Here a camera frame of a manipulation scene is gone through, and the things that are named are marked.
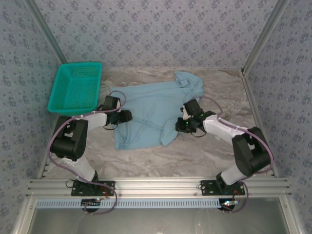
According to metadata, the light blue t-shirt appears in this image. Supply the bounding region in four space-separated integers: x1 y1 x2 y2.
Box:
110 71 204 151

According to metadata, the green plastic basket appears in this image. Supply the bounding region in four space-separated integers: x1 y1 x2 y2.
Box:
47 62 102 115

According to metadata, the small black circuit board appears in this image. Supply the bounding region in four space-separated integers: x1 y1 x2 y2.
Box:
81 198 102 212
220 198 239 211

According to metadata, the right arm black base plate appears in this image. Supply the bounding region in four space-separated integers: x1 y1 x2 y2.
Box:
200 179 246 196

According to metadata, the aluminium mounting rail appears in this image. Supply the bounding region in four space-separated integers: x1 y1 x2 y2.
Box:
26 177 292 198

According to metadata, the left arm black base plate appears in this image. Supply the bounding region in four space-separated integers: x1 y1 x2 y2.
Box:
71 179 116 197

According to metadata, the slotted pale cable duct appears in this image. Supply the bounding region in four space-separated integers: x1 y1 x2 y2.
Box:
36 197 222 209

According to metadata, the aluminium corner post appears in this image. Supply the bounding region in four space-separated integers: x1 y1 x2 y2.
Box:
241 0 292 74
23 0 69 64

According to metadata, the aluminium frame leg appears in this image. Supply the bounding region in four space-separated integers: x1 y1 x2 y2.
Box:
11 196 37 234
277 196 303 234

